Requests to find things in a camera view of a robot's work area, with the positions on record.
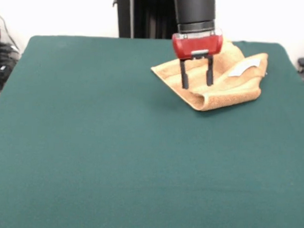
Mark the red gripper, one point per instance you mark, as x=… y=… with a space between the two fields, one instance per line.
x=196 y=46

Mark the tan terry towel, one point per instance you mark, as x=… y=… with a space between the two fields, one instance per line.
x=230 y=91

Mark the dark green table cloth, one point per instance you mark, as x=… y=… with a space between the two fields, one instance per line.
x=65 y=153

